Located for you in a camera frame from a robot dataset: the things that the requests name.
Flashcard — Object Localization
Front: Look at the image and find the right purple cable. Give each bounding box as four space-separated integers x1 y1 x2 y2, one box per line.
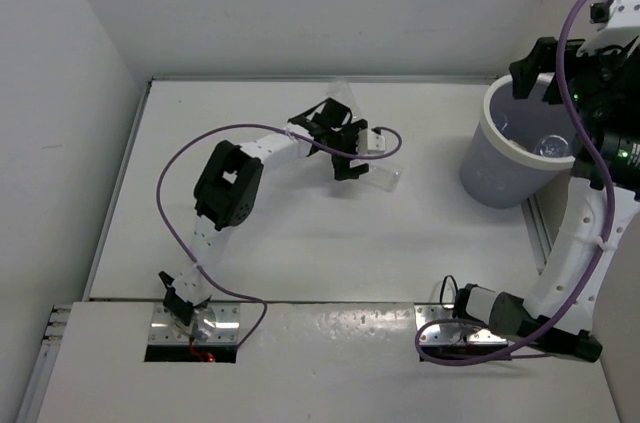
414 0 617 367

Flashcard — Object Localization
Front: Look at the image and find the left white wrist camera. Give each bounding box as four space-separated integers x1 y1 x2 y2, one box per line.
357 128 386 155

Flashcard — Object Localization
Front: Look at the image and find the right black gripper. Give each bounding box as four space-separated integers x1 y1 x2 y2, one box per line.
513 31 637 119

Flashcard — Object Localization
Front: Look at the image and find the aluminium rail right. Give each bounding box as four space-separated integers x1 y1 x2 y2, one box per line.
521 195 552 274

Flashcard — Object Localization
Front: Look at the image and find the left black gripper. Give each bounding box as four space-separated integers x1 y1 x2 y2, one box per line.
324 118 367 178

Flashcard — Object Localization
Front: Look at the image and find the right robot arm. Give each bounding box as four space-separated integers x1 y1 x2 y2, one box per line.
453 40 639 362

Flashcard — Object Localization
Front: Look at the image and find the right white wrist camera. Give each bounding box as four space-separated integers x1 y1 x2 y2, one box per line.
578 0 639 56

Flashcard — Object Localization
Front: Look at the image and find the aluminium rail left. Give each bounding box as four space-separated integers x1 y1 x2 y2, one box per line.
16 304 72 423

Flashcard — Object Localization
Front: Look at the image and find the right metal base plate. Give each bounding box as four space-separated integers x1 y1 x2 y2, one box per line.
414 304 508 347

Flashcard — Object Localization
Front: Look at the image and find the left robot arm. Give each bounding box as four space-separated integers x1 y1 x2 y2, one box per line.
160 98 385 327

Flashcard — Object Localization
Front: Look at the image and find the grey bin white rim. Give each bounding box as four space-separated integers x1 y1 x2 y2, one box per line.
459 74 575 209

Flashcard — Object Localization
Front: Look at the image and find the clear bottle blue cap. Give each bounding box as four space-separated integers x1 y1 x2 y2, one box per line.
326 78 364 122

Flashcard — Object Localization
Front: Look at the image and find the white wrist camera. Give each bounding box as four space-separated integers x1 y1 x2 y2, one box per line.
578 0 639 56
357 128 386 155

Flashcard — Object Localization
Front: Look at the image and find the clear bottle white cap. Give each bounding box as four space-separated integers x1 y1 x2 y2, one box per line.
356 159 404 193

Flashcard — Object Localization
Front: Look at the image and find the metal base plate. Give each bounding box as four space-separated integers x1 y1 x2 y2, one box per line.
147 303 240 346
414 304 508 347

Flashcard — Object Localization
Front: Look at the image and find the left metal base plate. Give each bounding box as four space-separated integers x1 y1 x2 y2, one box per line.
147 303 240 346

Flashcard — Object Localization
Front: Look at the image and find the aluminium rail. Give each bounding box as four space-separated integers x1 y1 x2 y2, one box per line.
16 304 72 423
521 195 552 274

